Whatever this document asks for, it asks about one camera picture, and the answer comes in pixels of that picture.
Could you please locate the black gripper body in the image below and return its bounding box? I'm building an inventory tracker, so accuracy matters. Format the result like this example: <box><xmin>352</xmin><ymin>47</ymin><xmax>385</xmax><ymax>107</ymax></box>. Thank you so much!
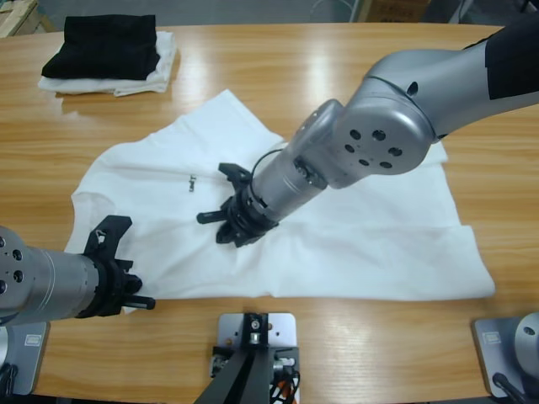
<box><xmin>77</xmin><ymin>257</ymin><xmax>157</xmax><ymax>320</ymax></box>
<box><xmin>195</xmin><ymin>188</ymin><xmax>281</xmax><ymax>237</ymax></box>

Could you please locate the white t-shirt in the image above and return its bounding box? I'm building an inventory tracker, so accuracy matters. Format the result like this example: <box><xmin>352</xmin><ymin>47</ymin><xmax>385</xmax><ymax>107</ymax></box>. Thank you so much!
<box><xmin>66</xmin><ymin>88</ymin><xmax>496</xmax><ymax>315</ymax></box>

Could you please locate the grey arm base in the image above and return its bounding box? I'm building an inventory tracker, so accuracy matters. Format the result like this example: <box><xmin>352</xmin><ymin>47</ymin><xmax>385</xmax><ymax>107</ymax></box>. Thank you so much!
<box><xmin>470</xmin><ymin>311</ymin><xmax>539</xmax><ymax>399</ymax></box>
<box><xmin>0</xmin><ymin>322</ymin><xmax>51</xmax><ymax>396</ymax></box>

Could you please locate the orange clamp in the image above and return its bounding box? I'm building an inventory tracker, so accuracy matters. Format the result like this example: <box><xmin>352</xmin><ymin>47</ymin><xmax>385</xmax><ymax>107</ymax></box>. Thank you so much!
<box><xmin>269</xmin><ymin>372</ymin><xmax>301</xmax><ymax>404</ymax></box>

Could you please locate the folded white garment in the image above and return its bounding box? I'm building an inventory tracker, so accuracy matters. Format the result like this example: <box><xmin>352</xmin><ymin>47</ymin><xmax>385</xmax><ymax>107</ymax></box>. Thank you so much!
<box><xmin>36</xmin><ymin>29</ymin><xmax>178</xmax><ymax>98</ymax></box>

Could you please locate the folded black garment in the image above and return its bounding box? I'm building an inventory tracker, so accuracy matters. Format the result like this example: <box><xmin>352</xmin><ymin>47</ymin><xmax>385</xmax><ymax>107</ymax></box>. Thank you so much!
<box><xmin>40</xmin><ymin>13</ymin><xmax>162</xmax><ymax>82</ymax></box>

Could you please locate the brown cardboard box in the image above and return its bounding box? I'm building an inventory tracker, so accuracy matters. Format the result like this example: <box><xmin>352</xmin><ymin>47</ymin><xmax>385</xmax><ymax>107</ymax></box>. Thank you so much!
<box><xmin>369</xmin><ymin>0</ymin><xmax>427</xmax><ymax>23</ymax></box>

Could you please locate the light wooden pallet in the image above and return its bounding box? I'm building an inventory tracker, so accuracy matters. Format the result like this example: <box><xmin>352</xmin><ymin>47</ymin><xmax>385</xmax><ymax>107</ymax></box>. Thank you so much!
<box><xmin>0</xmin><ymin>0</ymin><xmax>56</xmax><ymax>39</ymax></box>

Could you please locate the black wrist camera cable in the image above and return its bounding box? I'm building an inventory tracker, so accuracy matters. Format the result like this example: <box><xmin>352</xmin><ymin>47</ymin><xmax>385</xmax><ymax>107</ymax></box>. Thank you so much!
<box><xmin>251</xmin><ymin>144</ymin><xmax>290</xmax><ymax>180</ymax></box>

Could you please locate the white mount plate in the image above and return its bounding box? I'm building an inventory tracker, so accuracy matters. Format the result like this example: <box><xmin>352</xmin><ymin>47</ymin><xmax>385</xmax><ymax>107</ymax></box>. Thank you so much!
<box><xmin>216</xmin><ymin>311</ymin><xmax>301</xmax><ymax>404</ymax></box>

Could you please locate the silver angle bracket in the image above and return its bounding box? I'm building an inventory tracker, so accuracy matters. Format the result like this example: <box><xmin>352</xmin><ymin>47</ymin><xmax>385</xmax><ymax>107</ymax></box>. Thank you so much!
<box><xmin>272</xmin><ymin>352</ymin><xmax>298</xmax><ymax>375</ymax></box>
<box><xmin>210</xmin><ymin>352</ymin><xmax>231</xmax><ymax>378</ymax></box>

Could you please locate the black base cable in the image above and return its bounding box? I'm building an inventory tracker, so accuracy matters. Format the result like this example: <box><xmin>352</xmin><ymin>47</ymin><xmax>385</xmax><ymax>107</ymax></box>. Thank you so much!
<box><xmin>0</xmin><ymin>362</ymin><xmax>20</xmax><ymax>396</ymax></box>
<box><xmin>491</xmin><ymin>371</ymin><xmax>530</xmax><ymax>404</ymax></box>

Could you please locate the dark camera post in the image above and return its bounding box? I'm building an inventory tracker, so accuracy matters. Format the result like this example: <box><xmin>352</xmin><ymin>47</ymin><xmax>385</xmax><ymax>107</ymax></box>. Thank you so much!
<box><xmin>196</xmin><ymin>311</ymin><xmax>271</xmax><ymax>404</ymax></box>

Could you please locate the white wire frame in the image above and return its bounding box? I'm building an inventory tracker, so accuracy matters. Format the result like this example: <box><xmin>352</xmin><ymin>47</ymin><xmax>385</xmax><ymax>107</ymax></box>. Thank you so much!
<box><xmin>310</xmin><ymin>0</ymin><xmax>364</xmax><ymax>23</ymax></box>

